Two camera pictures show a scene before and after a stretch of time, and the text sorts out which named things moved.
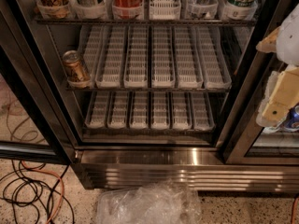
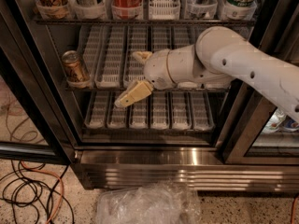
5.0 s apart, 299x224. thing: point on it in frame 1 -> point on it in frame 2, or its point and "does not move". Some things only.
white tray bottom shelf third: (138, 117) does not move
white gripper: (290, 42) -> (156, 69)
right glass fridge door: (243, 139) does not move
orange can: (73, 63) does not move
